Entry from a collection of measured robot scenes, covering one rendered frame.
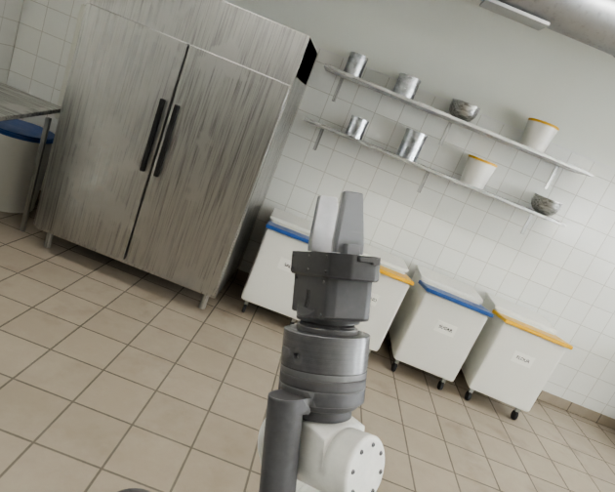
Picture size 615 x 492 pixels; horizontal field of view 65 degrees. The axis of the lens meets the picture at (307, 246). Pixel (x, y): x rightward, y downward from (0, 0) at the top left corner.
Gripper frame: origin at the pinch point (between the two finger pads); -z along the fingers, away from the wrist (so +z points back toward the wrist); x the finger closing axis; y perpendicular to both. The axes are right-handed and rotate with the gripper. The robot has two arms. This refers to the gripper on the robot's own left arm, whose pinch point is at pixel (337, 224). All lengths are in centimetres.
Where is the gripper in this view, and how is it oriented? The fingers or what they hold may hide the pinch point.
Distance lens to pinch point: 50.0
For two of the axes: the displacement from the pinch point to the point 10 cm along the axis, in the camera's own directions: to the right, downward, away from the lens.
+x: 4.3, 0.1, -9.0
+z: -0.9, 10.0, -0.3
